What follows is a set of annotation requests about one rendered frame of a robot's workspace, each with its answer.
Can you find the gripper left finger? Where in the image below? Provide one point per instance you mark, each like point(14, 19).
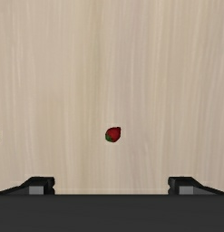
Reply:
point(40, 183)

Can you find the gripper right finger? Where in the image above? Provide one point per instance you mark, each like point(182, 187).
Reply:
point(181, 183)

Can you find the red strawberry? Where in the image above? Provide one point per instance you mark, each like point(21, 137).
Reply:
point(113, 134)

